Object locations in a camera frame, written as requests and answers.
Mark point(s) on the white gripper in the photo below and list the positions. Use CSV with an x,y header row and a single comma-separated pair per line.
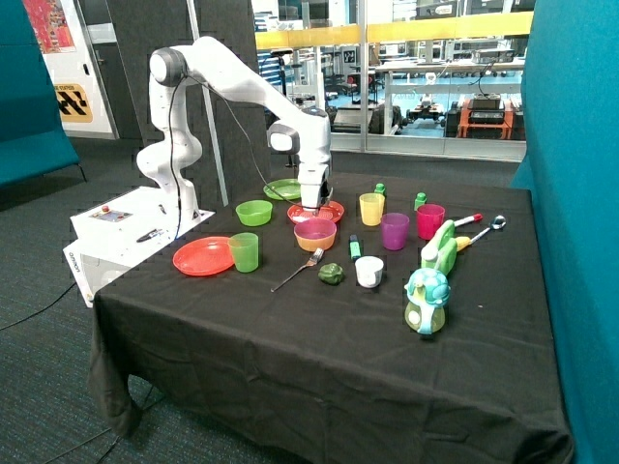
x,y
314,187

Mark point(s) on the purple plastic bowl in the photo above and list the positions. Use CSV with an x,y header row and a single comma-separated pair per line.
x,y
315,229

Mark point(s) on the green white toy jug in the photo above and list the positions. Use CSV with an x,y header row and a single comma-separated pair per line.
x,y
440,252

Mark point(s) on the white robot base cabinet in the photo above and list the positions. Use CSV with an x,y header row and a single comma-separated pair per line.
x,y
119,234

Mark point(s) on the magenta plastic cup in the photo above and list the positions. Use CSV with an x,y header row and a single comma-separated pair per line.
x,y
429,218

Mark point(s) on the black tablecloth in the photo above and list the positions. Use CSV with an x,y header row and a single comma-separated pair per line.
x,y
333,373

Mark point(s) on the yellow toy piece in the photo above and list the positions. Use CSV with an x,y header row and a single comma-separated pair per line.
x,y
462,243

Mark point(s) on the green block left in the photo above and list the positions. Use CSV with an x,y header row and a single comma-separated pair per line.
x,y
380,189

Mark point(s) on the yellow plastic cup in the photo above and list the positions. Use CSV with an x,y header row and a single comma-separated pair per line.
x,y
371,208

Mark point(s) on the teal sofa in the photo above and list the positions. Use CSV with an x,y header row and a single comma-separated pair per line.
x,y
33,141

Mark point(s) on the green plastic plate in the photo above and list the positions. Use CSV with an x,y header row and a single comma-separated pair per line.
x,y
283,189

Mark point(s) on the red plate centre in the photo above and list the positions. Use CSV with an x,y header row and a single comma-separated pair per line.
x,y
332,211

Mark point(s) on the green plastic cup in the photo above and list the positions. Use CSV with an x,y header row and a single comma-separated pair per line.
x,y
244,248

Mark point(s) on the purple plastic cup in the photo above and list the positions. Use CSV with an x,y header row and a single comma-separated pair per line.
x,y
394,230

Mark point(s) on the red plate front left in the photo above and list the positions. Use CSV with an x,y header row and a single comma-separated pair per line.
x,y
204,257

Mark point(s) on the yellow plastic bowl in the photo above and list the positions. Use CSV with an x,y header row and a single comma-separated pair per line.
x,y
314,241

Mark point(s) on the red poster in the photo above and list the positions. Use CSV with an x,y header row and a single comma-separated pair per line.
x,y
50,25

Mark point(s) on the black tripod stand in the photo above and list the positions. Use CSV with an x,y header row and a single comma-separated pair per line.
x,y
292,162

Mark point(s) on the green plastic bowl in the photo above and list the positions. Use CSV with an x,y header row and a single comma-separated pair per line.
x,y
254,213

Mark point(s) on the green block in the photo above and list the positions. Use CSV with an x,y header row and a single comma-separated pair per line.
x,y
420,200
380,189

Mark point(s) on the white cup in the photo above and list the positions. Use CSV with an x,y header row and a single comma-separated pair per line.
x,y
369,270

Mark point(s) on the teal partition wall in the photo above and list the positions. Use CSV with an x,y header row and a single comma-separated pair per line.
x,y
570,99

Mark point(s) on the yellow black sign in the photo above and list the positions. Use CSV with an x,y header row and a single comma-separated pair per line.
x,y
73,103

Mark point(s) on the green block right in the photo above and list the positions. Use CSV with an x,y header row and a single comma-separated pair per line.
x,y
420,200

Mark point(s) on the metal spoon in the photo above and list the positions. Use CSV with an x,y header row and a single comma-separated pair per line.
x,y
496,224

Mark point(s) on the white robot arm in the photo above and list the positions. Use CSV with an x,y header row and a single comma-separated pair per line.
x,y
304,132

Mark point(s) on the green toy pepper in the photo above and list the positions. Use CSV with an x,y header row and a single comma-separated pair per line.
x,y
332,274

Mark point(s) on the red plate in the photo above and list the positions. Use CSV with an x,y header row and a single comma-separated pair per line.
x,y
204,257
332,211

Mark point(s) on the red capped marker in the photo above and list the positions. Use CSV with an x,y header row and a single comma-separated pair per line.
x,y
470,219

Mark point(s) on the green highlighter marker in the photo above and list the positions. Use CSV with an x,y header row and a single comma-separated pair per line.
x,y
355,250

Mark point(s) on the metal fork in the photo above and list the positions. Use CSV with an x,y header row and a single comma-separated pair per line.
x,y
312,261

